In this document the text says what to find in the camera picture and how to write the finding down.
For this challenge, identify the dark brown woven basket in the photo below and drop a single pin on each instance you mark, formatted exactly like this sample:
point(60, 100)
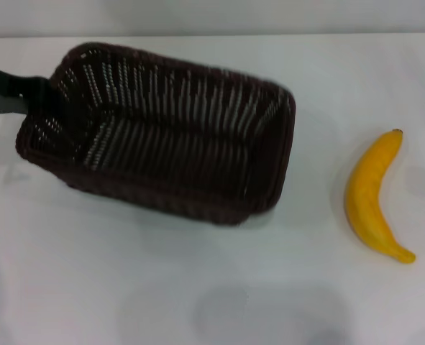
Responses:
point(183, 179)

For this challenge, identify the yellow banana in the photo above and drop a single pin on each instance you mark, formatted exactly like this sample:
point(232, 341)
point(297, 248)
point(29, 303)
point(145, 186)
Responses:
point(363, 194)

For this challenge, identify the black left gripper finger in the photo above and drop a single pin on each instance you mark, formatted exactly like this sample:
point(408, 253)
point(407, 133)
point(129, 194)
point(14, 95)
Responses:
point(11, 85)

